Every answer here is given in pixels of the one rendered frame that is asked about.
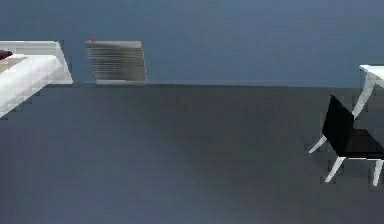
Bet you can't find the grey slatted cabinet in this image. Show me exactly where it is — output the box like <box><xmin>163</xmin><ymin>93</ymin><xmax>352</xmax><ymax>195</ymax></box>
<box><xmin>85</xmin><ymin>40</ymin><xmax>149</xmax><ymax>86</ymax></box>

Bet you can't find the black chair with white legs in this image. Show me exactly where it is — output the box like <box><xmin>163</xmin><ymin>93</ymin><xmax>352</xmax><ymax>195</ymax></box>
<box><xmin>308</xmin><ymin>94</ymin><xmax>384</xmax><ymax>187</ymax></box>

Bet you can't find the white table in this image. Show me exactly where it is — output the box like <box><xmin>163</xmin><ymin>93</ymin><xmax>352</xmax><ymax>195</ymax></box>
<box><xmin>351</xmin><ymin>64</ymin><xmax>384</xmax><ymax>120</ymax></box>

